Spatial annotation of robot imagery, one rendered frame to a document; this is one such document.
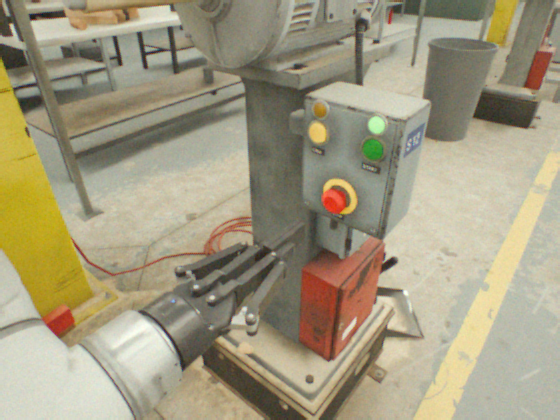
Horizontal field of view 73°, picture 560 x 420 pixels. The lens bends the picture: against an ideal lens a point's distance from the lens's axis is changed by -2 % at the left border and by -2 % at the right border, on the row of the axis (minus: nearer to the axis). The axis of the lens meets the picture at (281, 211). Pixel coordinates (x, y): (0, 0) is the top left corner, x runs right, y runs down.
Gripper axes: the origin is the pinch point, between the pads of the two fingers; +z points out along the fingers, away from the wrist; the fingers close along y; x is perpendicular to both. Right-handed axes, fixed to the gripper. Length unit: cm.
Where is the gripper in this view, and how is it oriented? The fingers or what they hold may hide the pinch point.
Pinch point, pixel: (285, 242)
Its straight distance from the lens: 51.2
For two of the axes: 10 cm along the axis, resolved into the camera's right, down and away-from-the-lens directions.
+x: -0.1, -8.3, -5.6
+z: 6.3, -4.4, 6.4
